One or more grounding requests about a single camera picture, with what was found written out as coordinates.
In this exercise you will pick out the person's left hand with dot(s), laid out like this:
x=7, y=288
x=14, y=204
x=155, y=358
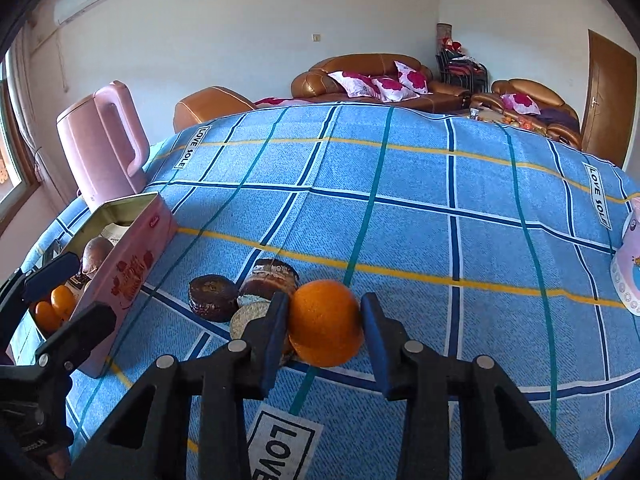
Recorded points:
x=56, y=464

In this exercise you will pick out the long brown leather sofa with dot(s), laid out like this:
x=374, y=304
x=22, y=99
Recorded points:
x=370, y=65

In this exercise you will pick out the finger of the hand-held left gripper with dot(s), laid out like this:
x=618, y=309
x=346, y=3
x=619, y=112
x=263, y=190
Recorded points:
x=80, y=327
x=50, y=275

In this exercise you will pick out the purple cloth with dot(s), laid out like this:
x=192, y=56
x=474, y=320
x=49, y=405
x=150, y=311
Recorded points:
x=552, y=116

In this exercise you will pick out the black flat object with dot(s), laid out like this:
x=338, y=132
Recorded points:
x=52, y=251

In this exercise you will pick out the pink tin box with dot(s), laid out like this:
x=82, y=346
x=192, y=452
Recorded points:
x=135, y=270

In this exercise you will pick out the stack of black chairs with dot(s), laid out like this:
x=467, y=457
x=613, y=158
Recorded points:
x=462, y=75

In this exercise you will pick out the light curtain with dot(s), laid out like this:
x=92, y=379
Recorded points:
x=30, y=110

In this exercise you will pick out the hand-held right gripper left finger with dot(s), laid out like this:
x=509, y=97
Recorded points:
x=277, y=340

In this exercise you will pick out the dark chocolate round pastry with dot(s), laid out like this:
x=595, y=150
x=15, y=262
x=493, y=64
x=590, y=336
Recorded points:
x=212, y=297

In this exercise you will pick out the pink floral cloth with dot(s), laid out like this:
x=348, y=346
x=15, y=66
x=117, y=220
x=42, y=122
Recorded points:
x=272, y=101

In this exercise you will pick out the short brown leather sofa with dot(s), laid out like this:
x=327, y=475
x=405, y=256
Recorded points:
x=530, y=87

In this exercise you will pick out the large round orange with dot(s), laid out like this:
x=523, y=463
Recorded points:
x=325, y=320

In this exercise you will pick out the small elongated orange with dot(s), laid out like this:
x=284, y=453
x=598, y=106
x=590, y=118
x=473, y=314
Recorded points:
x=65, y=302

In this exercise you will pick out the pink electric kettle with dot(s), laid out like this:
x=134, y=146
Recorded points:
x=100, y=150

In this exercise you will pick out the brown wooden door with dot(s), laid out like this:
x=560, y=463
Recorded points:
x=607, y=100

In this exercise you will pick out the brown leather armchair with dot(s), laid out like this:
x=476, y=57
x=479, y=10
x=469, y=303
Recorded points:
x=215, y=105

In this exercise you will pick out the tall brown cylinder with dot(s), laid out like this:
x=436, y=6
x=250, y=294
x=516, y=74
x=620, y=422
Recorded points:
x=444, y=35

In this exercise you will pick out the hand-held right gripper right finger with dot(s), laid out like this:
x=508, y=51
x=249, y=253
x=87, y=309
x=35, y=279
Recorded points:
x=375, y=340

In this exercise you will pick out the wooden framed window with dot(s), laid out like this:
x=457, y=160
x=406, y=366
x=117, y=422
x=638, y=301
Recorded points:
x=12, y=160

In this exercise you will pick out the pink cartoon cup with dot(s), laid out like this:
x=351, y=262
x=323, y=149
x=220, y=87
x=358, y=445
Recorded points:
x=630, y=270

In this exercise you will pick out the brown kiwi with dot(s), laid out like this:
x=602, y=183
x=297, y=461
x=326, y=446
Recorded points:
x=96, y=252

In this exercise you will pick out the small round orange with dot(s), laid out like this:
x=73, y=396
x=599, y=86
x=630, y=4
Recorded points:
x=47, y=316

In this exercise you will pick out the blue checked tablecloth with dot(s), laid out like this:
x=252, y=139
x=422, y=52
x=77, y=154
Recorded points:
x=400, y=210

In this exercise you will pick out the red plush toy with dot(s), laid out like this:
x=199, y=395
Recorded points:
x=452, y=45

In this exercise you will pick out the cluttered coffee table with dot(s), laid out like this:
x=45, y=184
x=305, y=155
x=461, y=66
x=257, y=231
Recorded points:
x=500, y=119

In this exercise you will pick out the white pink floral pillow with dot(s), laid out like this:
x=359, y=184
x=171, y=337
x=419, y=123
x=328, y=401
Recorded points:
x=520, y=104
x=412, y=77
x=392, y=88
x=352, y=83

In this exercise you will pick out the chocolate cream layered pastry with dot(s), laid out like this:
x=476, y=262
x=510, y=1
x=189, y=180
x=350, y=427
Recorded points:
x=270, y=277

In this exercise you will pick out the white printed leaflet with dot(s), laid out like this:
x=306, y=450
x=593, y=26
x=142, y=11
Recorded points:
x=114, y=234

